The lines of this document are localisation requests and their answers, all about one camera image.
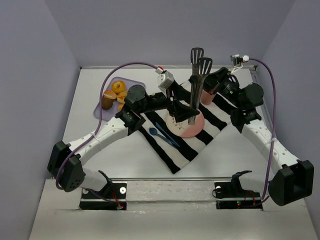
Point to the black white striped cloth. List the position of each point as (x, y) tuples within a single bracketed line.
[(175, 151)]

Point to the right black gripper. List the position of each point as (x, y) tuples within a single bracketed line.
[(215, 78)]

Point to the pink plastic cup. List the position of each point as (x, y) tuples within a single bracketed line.
[(206, 98)]

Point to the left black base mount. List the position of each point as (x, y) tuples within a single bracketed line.
[(113, 200)]

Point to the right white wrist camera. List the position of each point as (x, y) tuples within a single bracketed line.
[(237, 62)]

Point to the orange bagel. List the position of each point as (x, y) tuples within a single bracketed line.
[(118, 86)]

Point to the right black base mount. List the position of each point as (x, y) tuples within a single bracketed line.
[(229, 198)]

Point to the cream and pink plate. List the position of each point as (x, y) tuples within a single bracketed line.
[(184, 129)]

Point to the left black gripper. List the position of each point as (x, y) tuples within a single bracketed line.
[(171, 104)]

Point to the glazed split bun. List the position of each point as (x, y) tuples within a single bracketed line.
[(109, 94)]

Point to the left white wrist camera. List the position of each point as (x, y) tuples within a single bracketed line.
[(164, 79)]

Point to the blue plastic spoon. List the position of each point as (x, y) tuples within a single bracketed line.
[(153, 131)]

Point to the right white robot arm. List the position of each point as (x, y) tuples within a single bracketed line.
[(287, 178)]

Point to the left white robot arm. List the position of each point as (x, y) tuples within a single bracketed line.
[(67, 160)]

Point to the dark brown muffin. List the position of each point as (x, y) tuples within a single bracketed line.
[(106, 103)]

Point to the small golden bun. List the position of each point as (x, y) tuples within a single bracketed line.
[(121, 107)]

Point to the blue plastic knife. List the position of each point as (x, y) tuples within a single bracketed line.
[(158, 126)]

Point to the lavender plastic tray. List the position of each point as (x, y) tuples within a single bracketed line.
[(108, 114)]

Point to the speckled orange bread roll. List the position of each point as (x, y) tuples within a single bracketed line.
[(121, 96)]

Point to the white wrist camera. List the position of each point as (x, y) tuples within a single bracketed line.
[(237, 62), (164, 79)]

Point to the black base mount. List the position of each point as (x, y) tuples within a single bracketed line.
[(113, 200), (229, 198)]

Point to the metal table rail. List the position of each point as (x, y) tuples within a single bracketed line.
[(166, 67)]

